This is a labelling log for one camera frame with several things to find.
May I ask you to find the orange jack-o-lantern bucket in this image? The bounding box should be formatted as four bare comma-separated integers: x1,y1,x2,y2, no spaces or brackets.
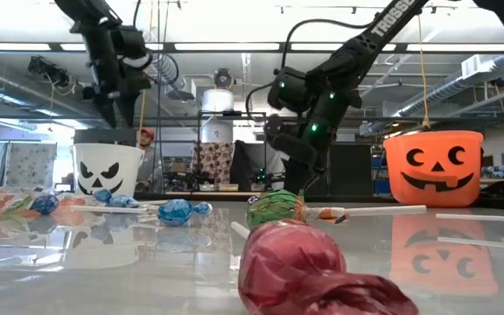
382,129,485,208

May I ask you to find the black ceiling camera rig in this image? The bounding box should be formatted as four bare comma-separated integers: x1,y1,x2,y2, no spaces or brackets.
27,55,72,88

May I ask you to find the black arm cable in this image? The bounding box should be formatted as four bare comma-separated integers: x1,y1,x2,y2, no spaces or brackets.
245,17,378,128
131,0,144,28

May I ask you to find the white jack-o-lantern bucket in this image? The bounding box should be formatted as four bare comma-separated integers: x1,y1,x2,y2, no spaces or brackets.
73,143,144,197

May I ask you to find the white cylindrical tank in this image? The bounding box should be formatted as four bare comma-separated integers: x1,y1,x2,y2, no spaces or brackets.
201,88,235,144

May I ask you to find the blue lollipop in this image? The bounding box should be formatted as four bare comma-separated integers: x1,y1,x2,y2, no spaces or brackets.
29,194,60,215
93,188,113,205
107,195,142,209
70,199,213,228

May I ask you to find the green lollipop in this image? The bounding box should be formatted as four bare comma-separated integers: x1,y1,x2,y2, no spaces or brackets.
245,188,428,231

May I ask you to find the silver ventilation duct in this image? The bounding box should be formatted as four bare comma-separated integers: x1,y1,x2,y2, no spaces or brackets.
394,54,504,119

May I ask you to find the dark red wrapped lollipop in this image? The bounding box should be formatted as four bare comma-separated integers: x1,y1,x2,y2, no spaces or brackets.
229,218,420,315

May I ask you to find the white ceiling vent box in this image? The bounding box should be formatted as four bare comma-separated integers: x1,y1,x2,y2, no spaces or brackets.
460,54,504,80

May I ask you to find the brown patterned cloth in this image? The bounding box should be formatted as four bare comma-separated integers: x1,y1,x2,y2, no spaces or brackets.
192,142,235,185

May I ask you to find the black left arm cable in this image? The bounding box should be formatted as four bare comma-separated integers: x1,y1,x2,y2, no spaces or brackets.
131,0,144,28

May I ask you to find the white coiled cable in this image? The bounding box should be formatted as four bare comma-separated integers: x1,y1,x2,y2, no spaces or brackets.
52,80,82,98

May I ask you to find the patterned fabric screen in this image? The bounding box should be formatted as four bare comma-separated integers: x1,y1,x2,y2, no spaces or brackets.
5,143,57,187

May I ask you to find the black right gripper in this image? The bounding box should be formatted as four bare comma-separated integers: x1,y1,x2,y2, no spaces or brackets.
283,104,339,196

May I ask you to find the person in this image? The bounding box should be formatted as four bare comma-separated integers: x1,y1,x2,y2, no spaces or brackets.
136,127,159,193

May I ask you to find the black round ceiling fixture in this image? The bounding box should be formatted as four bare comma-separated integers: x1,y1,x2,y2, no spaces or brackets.
213,67,235,90

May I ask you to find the cluttered work table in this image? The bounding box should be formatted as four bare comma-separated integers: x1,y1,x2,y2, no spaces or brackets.
470,164,504,207

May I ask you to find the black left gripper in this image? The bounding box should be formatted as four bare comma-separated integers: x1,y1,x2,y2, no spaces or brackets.
83,60,152,129

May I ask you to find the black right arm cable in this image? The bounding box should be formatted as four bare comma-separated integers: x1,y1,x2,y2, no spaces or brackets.
245,17,378,128

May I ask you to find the ribbed flexible silver duct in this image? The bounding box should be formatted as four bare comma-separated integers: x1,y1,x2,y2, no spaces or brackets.
149,52,196,102

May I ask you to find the black metal rack frame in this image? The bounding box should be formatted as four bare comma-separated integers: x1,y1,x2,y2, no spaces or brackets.
197,111,267,193

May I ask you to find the black cabinet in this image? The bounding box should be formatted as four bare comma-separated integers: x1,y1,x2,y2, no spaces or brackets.
328,143,374,197

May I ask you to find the black rectangular panel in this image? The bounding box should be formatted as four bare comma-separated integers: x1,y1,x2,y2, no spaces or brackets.
73,128,137,147

